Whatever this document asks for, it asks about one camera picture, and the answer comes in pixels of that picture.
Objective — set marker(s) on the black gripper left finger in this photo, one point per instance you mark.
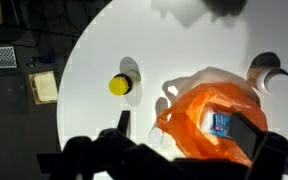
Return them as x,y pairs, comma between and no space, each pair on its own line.
124,122

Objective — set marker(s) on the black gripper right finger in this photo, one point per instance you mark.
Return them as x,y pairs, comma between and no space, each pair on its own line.
246,135

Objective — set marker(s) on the dark bottle with yellow cap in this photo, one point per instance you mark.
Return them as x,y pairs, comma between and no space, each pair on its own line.
124,82

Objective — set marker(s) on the orange plastic bag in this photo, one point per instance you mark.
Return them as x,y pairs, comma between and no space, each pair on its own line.
182,121

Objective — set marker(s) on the amber bottle with white cap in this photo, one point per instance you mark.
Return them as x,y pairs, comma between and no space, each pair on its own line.
266,75

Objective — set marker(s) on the white perforated square panel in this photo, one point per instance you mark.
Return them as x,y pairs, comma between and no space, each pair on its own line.
7,58

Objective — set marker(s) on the white round pedestal table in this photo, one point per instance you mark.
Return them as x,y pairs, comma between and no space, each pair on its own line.
175,45

